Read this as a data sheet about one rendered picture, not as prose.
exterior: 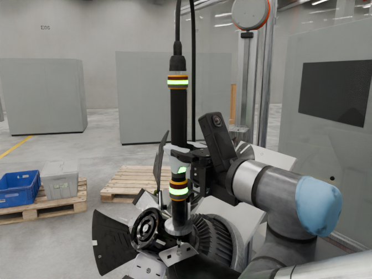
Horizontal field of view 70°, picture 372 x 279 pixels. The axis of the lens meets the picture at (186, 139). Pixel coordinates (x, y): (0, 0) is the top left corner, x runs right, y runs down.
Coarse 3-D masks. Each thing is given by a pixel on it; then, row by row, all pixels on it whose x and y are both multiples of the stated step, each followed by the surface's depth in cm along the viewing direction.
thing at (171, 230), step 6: (192, 186) 67; (192, 198) 67; (186, 204) 66; (186, 210) 66; (186, 216) 67; (168, 222) 66; (186, 222) 66; (192, 222) 66; (168, 228) 64; (174, 228) 64; (180, 228) 64; (186, 228) 64; (192, 228) 65; (174, 234) 63; (180, 234) 63; (186, 234) 63
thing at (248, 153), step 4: (244, 144) 75; (248, 144) 71; (248, 148) 68; (252, 148) 66; (236, 152) 77; (244, 152) 68; (248, 152) 65; (252, 152) 63; (240, 156) 68; (244, 156) 65; (248, 156) 63; (252, 156) 62; (208, 188) 66; (196, 196) 70; (200, 196) 66; (192, 200) 69; (196, 200) 74
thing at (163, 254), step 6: (174, 246) 70; (180, 246) 71; (186, 246) 71; (162, 252) 68; (168, 252) 68; (174, 252) 68; (186, 252) 68; (192, 252) 68; (162, 258) 66; (174, 258) 66; (180, 258) 66; (186, 258) 66; (168, 264) 64
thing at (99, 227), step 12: (96, 216) 95; (96, 228) 95; (108, 228) 89; (120, 228) 85; (108, 240) 89; (120, 240) 86; (96, 252) 94; (108, 252) 90; (120, 252) 87; (132, 252) 84; (96, 264) 94; (108, 264) 91; (120, 264) 88
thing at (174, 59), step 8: (176, 48) 55; (176, 56) 55; (176, 64) 55; (184, 64) 56; (184, 200) 63; (176, 208) 63; (184, 208) 64; (176, 216) 63; (184, 216) 64; (176, 224) 64; (184, 224) 65
